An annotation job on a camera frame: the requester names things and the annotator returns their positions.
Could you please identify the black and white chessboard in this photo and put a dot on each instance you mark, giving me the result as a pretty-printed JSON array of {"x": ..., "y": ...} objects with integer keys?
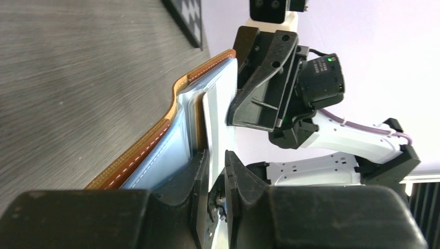
[{"x": 187, "y": 15}]

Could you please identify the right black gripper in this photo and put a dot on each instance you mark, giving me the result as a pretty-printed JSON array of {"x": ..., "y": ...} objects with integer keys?
[{"x": 265, "y": 60}]

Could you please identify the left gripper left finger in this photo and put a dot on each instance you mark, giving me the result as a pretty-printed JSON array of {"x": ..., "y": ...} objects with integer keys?
[{"x": 172, "y": 216}]

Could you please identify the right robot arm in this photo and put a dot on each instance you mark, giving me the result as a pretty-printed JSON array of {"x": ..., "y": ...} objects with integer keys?
[{"x": 376, "y": 154}]

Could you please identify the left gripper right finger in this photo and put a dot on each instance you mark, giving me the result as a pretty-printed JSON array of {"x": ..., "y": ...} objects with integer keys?
[{"x": 264, "y": 216}]

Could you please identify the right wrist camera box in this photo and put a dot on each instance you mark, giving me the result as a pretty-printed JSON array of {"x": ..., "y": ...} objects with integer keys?
[{"x": 273, "y": 15}]

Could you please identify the white card with magnetic stripe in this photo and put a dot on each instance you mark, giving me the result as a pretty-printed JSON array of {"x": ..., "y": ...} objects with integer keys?
[{"x": 220, "y": 136}]

